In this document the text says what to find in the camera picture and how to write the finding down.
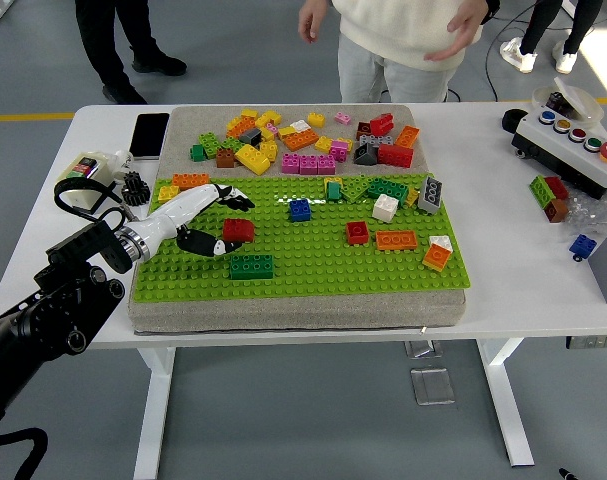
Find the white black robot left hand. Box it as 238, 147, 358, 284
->
131, 182, 257, 262

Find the person's left hand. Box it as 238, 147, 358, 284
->
422, 0, 486, 62

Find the person's right hand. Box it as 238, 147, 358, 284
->
297, 0, 326, 44

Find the red curved-top brick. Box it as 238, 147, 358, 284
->
222, 218, 255, 244

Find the smartphone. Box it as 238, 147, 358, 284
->
129, 112, 171, 160

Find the dark green eight-stud brick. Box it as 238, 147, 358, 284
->
365, 177, 410, 204
229, 253, 275, 280

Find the blue four-stud brick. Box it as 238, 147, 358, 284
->
287, 198, 313, 223

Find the green studded baseplate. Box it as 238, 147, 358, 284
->
130, 172, 473, 304

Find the orange eight-stud brick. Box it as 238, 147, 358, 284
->
171, 172, 211, 190
281, 128, 320, 153

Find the lime green stud brick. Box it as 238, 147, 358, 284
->
197, 131, 222, 160

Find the large yellow rounded brick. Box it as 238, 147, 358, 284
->
233, 143, 273, 176

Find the orange stud brick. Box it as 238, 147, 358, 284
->
225, 116, 257, 140
393, 124, 421, 150

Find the red stud brick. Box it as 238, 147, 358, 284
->
368, 113, 396, 137
543, 175, 570, 201

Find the pink long brick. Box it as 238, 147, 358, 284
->
280, 152, 337, 176

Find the grey flat stud brick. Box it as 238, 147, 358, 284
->
358, 132, 395, 148

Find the large red brick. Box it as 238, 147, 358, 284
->
376, 143, 415, 169

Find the lime green flat brick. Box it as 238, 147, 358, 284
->
340, 175, 374, 204

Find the white four-stud brick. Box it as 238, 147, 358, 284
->
371, 193, 400, 223

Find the blue brick keyring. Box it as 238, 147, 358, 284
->
568, 233, 598, 262

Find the orange brick with yellow base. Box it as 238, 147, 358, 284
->
421, 243, 451, 274

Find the black gear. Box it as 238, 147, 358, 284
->
118, 170, 151, 206

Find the person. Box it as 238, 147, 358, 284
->
75, 0, 188, 105
297, 0, 502, 104
499, 0, 604, 75

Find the small white plastic part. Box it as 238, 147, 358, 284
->
111, 148, 134, 176

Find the table height control panel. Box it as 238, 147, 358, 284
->
565, 334, 607, 350

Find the white round lidded container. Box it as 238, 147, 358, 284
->
531, 76, 605, 124

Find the grey foam mat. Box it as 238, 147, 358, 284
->
126, 103, 468, 335

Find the clear floor socket cover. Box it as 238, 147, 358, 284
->
410, 367, 457, 406
404, 339, 442, 359

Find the white button control box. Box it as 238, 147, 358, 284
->
511, 107, 607, 200

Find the white table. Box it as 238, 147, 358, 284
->
0, 102, 607, 469

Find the clear plastic bag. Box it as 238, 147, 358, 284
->
562, 192, 607, 239

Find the black floor cable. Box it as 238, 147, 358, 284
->
485, 4, 554, 104

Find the cream switch box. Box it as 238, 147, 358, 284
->
55, 151, 118, 211

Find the black ring roll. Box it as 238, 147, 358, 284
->
501, 107, 530, 135

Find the red single-ring square brick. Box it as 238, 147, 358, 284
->
344, 221, 369, 246

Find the grey three-ring brick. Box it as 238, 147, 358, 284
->
416, 175, 443, 215

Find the brown ring brick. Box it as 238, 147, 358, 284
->
542, 198, 569, 224

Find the orange three-ring long brick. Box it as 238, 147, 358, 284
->
374, 230, 417, 252

